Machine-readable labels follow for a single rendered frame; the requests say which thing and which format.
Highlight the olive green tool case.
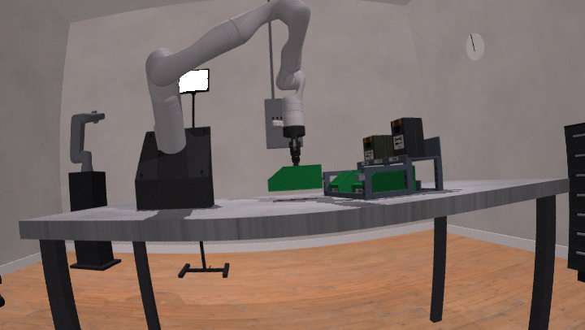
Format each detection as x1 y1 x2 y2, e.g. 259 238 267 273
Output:
363 135 394 161

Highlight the green bin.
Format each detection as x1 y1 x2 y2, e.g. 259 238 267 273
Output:
330 170 362 193
353 165 416 193
268 164 323 192

